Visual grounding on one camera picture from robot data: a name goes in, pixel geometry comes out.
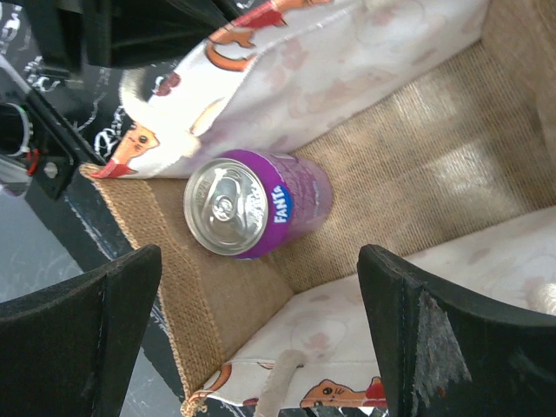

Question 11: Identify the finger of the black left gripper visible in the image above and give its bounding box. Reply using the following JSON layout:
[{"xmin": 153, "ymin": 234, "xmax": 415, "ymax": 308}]
[{"xmin": 25, "ymin": 0, "xmax": 243, "ymax": 72}]

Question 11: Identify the purple soda can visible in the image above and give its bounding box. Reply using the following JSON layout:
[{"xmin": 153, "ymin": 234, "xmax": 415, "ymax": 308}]
[{"xmin": 183, "ymin": 149, "xmax": 334, "ymax": 259}]

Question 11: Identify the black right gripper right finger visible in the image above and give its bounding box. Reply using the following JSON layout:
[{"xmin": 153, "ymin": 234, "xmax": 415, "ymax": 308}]
[{"xmin": 357, "ymin": 245, "xmax": 555, "ymax": 416}]

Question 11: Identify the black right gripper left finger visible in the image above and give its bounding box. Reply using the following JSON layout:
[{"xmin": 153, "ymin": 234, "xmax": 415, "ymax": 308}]
[{"xmin": 1, "ymin": 245, "xmax": 162, "ymax": 416}]

